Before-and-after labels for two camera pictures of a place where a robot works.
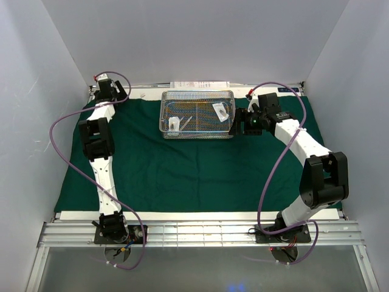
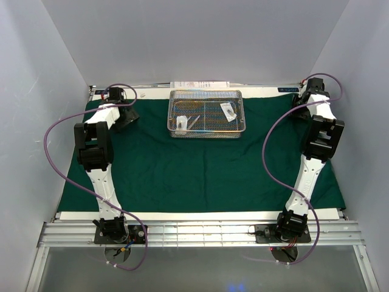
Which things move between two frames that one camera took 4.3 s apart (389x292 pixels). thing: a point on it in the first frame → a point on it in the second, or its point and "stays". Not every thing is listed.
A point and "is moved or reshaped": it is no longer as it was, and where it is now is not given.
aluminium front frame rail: (198, 235) stays
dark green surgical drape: (254, 171) stays
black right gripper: (242, 115) → (304, 115)
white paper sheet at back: (200, 84) stays
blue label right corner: (286, 90) stays
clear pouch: (220, 111) → (228, 111)
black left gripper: (123, 94) → (130, 117)
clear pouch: (174, 123) → (182, 123)
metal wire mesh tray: (196, 114) is moved or reshaped
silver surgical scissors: (186, 121) → (194, 121)
